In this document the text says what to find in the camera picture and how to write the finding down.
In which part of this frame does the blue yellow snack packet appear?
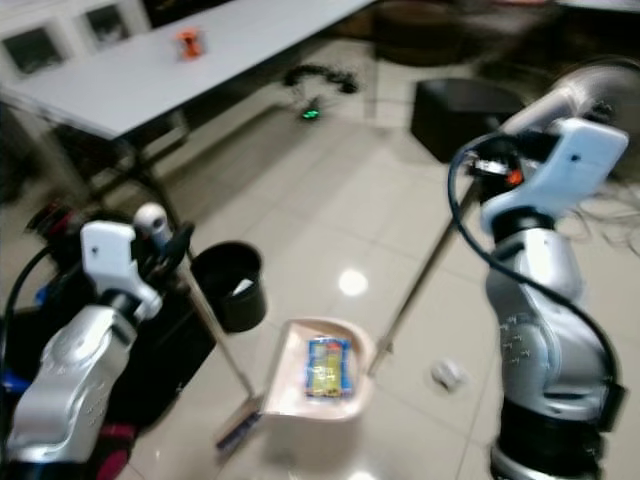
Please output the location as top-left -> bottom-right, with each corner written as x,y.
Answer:
304,336 -> 354,400

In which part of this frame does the white glass-door cabinet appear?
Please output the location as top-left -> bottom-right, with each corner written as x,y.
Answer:
0,0 -> 153,79

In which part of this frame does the crumpled white paper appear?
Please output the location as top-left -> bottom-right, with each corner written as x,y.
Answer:
429,359 -> 467,392

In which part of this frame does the grey round fan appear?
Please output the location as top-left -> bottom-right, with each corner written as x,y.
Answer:
510,58 -> 640,133

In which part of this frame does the white folding table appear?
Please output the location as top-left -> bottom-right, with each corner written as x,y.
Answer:
4,0 -> 379,217

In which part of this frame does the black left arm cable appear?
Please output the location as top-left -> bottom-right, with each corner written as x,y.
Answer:
4,244 -> 63,343

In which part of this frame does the black bag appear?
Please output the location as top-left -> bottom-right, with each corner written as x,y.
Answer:
6,204 -> 213,441

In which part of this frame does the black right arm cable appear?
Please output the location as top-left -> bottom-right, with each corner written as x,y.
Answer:
447,130 -> 623,403

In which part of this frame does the small orange object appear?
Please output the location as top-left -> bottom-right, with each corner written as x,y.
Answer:
174,28 -> 207,62

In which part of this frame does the black square ottoman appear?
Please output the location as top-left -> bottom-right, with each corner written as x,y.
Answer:
409,77 -> 527,165

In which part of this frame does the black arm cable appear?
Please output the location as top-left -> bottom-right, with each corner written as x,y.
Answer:
447,130 -> 623,403
4,244 -> 63,343

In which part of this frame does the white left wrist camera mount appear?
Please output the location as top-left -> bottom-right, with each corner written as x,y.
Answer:
81,220 -> 163,321

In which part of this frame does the beige long-handled dustpan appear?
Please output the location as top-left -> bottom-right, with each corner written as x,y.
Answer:
264,205 -> 457,423

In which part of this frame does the black waste bin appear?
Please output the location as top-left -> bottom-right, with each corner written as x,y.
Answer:
191,241 -> 270,334

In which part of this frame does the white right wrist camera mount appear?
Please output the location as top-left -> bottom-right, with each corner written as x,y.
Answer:
480,117 -> 631,237

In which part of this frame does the blue object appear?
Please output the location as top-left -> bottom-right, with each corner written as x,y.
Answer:
2,368 -> 33,395

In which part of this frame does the black cable bundle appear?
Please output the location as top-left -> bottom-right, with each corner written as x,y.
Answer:
283,61 -> 362,98

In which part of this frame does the dark sofa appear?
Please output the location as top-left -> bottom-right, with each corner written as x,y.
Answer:
372,0 -> 640,73

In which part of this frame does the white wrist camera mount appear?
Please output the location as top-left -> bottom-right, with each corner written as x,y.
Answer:
480,117 -> 631,237
81,220 -> 163,321

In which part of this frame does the broom with white knob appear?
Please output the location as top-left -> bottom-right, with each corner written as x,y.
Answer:
135,203 -> 269,459

